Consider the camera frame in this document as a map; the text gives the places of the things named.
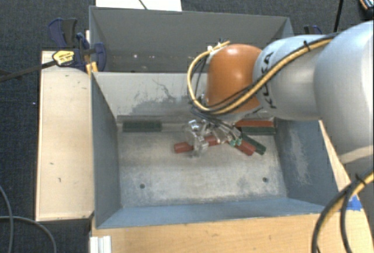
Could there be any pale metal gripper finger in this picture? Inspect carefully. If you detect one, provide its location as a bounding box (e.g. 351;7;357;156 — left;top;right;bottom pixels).
183;119;207;142
190;138;210;158

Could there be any red-brown block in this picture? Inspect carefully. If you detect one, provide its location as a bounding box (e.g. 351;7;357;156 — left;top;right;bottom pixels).
236;140;255;157
174;135;220;154
235;119;275;128

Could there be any grey metal bin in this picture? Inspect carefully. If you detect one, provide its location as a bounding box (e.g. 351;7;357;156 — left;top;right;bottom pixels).
88;5;337;230

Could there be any dark green flat block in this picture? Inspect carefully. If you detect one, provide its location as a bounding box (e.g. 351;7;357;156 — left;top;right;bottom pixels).
122;120;163;133
241;134;267;156
241;126;277;136

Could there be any pale wood flat board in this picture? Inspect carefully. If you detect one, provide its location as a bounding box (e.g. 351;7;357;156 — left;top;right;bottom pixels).
35;51;95;222

